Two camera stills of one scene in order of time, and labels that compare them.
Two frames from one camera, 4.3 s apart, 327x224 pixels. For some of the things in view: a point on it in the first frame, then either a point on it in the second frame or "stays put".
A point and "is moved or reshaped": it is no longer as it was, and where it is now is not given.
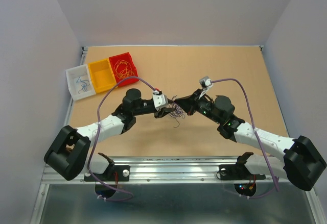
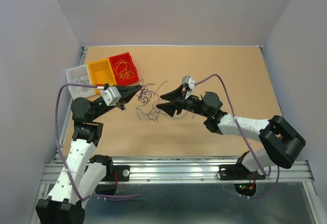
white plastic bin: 79,82 stays put
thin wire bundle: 178,110 is moved or reshaped
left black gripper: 163,112 to 126,92
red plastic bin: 123,66 stays put
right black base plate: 237,172 stays put
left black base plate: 113,173 stays put
